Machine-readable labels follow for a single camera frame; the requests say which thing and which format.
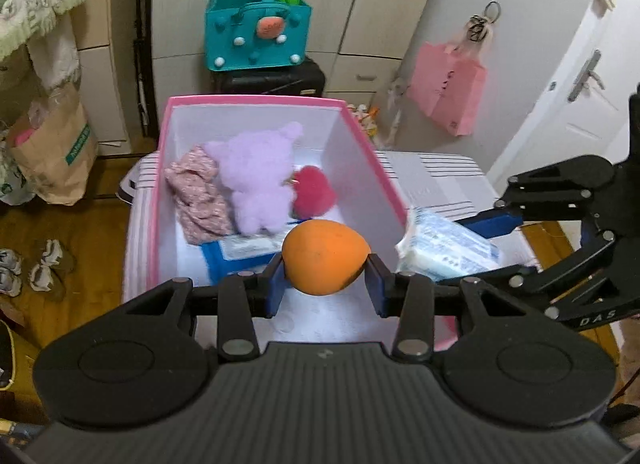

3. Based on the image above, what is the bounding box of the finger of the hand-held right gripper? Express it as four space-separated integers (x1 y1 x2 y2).
435 229 640 331
456 154 623 241

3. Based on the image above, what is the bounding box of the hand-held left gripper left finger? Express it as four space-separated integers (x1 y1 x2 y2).
125 254 288 362

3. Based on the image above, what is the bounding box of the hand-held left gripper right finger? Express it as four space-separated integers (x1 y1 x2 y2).
364 253 546 362

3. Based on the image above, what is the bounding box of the white blue tissue packet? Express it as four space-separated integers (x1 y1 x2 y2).
396 207 502 282

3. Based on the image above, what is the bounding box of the orange egg toy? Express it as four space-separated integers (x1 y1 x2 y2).
281 219 372 297

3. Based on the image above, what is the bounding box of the blue wipes packet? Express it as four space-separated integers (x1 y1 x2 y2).
201 231 288 285

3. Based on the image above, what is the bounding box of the pink fluffy heart plush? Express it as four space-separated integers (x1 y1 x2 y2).
290 165 340 220

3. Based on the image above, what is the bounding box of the pink cardboard box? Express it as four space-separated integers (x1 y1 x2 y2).
125 96 463 352

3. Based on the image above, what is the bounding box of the pink floral cloth doll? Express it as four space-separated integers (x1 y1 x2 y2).
165 144 236 245

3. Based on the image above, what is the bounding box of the purple plush toy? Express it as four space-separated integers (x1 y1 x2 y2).
202 121 304 236

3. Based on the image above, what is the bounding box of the white door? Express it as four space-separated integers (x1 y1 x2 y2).
487 0 640 205

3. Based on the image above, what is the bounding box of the pink paper bag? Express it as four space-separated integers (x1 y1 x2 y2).
406 42 453 117
432 57 488 137

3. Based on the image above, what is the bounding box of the clear plastic bag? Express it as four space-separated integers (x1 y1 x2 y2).
385 77 413 145

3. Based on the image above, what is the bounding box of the colourful flower print bag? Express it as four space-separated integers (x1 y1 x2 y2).
350 103 381 137

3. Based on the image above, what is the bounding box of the black suitcase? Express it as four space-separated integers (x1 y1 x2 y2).
210 57 327 99

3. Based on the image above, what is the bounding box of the brown paper bag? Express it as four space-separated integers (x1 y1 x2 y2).
10 82 99 205

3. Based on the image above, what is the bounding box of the teal felt tote bag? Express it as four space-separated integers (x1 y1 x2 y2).
204 0 312 70

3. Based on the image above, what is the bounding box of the beige wardrobe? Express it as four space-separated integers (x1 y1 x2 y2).
150 0 451 110

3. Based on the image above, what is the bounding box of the tan cabinet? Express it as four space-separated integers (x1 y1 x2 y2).
75 0 143 145

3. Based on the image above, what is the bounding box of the white green plastic bag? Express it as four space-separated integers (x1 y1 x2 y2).
0 139 36 205

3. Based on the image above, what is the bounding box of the cream fleece pajamas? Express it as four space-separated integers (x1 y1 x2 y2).
0 0 86 90

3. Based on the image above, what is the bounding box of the metal door handle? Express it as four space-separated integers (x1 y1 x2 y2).
567 49 606 104

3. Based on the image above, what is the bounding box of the black wire hair clip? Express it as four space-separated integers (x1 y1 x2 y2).
467 14 489 44

